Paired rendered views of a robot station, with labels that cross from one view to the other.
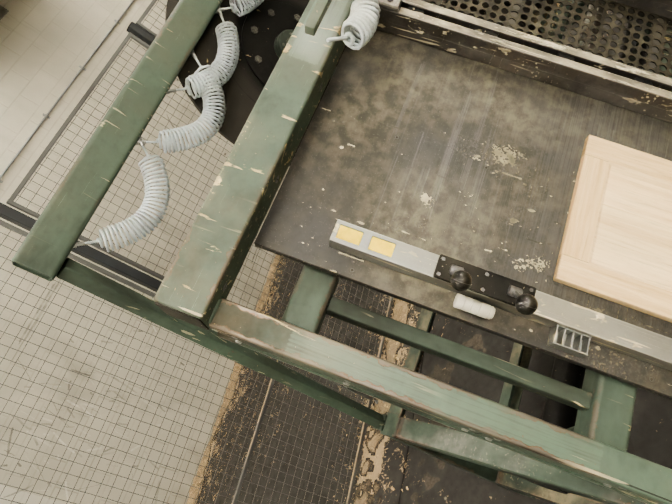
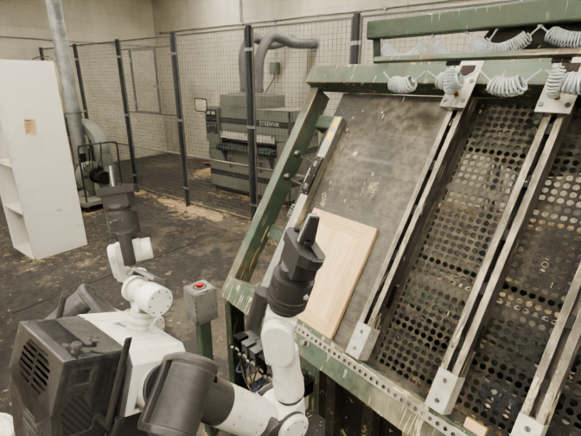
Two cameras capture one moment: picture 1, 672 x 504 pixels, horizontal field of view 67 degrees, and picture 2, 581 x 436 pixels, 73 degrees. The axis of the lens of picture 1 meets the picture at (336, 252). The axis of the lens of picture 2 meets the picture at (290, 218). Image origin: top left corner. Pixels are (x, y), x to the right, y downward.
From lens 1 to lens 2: 1.87 m
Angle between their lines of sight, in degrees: 66
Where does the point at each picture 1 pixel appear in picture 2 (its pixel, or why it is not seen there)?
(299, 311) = (323, 119)
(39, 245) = (374, 26)
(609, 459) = (258, 217)
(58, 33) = not seen: outside the picture
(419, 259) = (323, 150)
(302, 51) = (411, 70)
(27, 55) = not seen: outside the picture
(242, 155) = (359, 68)
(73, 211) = (390, 28)
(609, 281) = not seen: hidden behind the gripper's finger
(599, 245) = (323, 227)
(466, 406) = (277, 171)
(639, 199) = (341, 250)
